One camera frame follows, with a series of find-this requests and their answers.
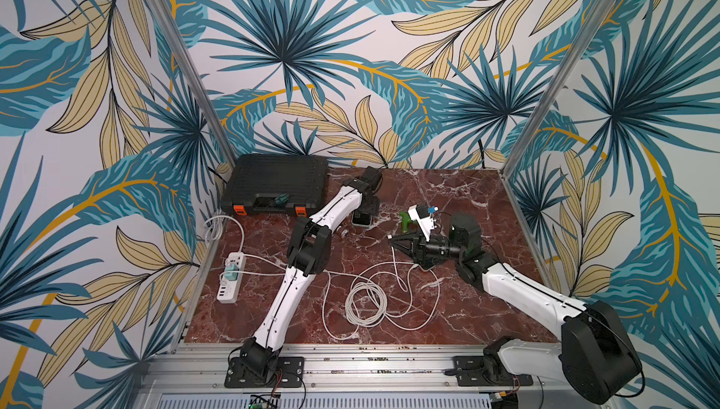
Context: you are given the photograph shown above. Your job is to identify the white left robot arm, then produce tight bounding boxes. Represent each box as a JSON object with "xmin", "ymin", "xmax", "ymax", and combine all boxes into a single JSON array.
[{"xmin": 228, "ymin": 167, "xmax": 383, "ymax": 384}]

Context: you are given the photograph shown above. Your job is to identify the green black screwdriver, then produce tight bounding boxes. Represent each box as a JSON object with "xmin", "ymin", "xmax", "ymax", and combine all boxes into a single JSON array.
[{"xmin": 274, "ymin": 193, "xmax": 290, "ymax": 206}]

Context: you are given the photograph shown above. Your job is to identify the blue-cased smartphone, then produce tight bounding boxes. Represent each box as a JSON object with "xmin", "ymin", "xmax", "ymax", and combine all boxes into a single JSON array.
[{"xmin": 352, "ymin": 211, "xmax": 373, "ymax": 227}]

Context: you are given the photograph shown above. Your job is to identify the white power strip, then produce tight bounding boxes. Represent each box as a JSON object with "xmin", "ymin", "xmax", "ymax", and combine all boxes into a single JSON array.
[{"xmin": 217, "ymin": 251, "xmax": 247, "ymax": 304}]

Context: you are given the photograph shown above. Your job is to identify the white charging cable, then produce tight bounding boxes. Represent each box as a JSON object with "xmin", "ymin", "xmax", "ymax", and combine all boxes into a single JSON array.
[{"xmin": 203, "ymin": 214, "xmax": 443, "ymax": 341}]

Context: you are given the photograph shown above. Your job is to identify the aluminium frame post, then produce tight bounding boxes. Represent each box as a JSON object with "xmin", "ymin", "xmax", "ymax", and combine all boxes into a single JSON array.
[
  {"xmin": 145, "ymin": 0, "xmax": 236, "ymax": 167},
  {"xmin": 501, "ymin": 0, "xmax": 616, "ymax": 182}
]

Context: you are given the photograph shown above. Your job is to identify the green plastic fitting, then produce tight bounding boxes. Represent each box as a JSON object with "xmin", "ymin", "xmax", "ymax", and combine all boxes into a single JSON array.
[{"xmin": 399, "ymin": 211, "xmax": 413, "ymax": 234}]

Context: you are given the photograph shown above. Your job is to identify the black plastic tool case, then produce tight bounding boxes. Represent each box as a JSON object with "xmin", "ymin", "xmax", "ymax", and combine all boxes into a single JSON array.
[{"xmin": 220, "ymin": 154, "xmax": 328, "ymax": 217}]

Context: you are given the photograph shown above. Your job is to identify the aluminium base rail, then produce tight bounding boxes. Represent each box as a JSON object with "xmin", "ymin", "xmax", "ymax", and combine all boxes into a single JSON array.
[{"xmin": 134, "ymin": 343, "xmax": 582, "ymax": 408}]

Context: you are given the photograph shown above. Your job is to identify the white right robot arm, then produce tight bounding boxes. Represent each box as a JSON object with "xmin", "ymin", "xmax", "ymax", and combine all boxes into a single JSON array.
[{"xmin": 388, "ymin": 213, "xmax": 645, "ymax": 404}]

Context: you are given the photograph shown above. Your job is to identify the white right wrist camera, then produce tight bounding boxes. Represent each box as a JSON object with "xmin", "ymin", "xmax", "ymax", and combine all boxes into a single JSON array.
[{"xmin": 408, "ymin": 204, "xmax": 438, "ymax": 242}]

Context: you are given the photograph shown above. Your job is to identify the aluminium frame post left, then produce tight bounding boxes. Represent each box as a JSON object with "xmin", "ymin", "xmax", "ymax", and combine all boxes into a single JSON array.
[{"xmin": 145, "ymin": 0, "xmax": 236, "ymax": 167}]

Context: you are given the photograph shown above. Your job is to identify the aluminium frame post right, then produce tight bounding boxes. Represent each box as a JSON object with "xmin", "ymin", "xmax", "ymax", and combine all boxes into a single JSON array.
[{"xmin": 501, "ymin": 0, "xmax": 616, "ymax": 182}]

